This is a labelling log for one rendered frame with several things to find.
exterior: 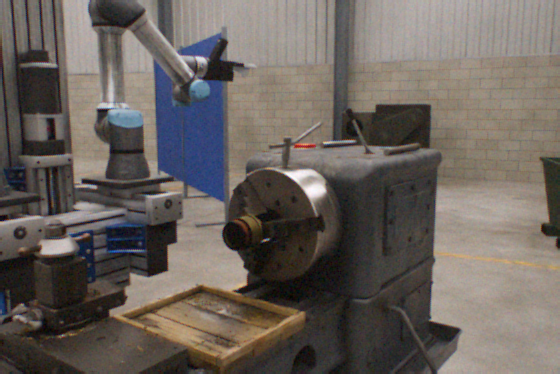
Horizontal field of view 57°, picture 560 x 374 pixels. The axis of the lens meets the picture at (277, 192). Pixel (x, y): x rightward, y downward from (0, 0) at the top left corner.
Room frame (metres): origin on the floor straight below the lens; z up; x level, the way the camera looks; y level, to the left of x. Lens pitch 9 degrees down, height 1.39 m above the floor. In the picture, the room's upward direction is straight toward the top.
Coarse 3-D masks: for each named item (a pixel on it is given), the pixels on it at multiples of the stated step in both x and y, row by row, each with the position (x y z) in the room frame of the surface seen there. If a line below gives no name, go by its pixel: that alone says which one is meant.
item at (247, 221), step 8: (240, 216) 1.32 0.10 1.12; (248, 216) 1.30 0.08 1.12; (232, 224) 1.26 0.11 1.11; (240, 224) 1.25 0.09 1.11; (248, 224) 1.26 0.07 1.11; (256, 224) 1.28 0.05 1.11; (224, 232) 1.28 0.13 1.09; (232, 232) 1.30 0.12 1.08; (240, 232) 1.24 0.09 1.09; (248, 232) 1.25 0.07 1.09; (256, 232) 1.27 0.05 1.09; (224, 240) 1.28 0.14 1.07; (232, 240) 1.29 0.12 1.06; (240, 240) 1.24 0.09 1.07; (248, 240) 1.25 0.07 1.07; (256, 240) 1.27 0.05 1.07; (232, 248) 1.26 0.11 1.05; (240, 248) 1.25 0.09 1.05; (248, 248) 1.27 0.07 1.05
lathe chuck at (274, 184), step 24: (264, 168) 1.39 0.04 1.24; (264, 192) 1.39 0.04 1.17; (288, 192) 1.34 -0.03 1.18; (312, 192) 1.33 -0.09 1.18; (288, 216) 1.34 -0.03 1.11; (312, 216) 1.30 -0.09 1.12; (288, 240) 1.34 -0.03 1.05; (312, 240) 1.30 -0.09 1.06; (264, 264) 1.39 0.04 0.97; (288, 264) 1.34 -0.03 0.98; (312, 264) 1.32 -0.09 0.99
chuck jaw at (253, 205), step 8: (240, 184) 1.39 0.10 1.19; (248, 184) 1.41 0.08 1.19; (240, 192) 1.40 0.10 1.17; (248, 192) 1.39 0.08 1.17; (256, 192) 1.41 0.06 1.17; (240, 200) 1.37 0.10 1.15; (248, 200) 1.36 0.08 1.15; (256, 200) 1.39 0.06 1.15; (240, 208) 1.37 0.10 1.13; (248, 208) 1.34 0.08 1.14; (256, 208) 1.36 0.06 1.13; (264, 208) 1.38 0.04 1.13; (256, 216) 1.35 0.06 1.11; (264, 216) 1.41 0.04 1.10
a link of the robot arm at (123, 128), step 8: (112, 112) 1.74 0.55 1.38; (120, 112) 1.74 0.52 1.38; (128, 112) 1.75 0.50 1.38; (136, 112) 1.77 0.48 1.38; (112, 120) 1.73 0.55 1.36; (120, 120) 1.73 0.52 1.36; (128, 120) 1.73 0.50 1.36; (136, 120) 1.75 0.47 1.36; (104, 128) 1.80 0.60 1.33; (112, 128) 1.73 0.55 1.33; (120, 128) 1.73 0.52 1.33; (128, 128) 1.73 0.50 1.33; (136, 128) 1.75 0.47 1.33; (112, 136) 1.73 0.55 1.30; (120, 136) 1.73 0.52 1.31; (128, 136) 1.73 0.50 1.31; (136, 136) 1.75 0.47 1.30; (112, 144) 1.74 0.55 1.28; (120, 144) 1.73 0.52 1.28; (128, 144) 1.73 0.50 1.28; (136, 144) 1.75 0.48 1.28
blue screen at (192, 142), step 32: (224, 32) 6.24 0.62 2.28; (160, 96) 9.56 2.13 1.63; (224, 96) 6.24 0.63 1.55; (160, 128) 9.65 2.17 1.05; (192, 128) 7.60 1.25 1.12; (224, 128) 6.24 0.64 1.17; (160, 160) 9.74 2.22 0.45; (192, 160) 7.65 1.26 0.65; (224, 160) 6.25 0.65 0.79; (224, 192) 6.27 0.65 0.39
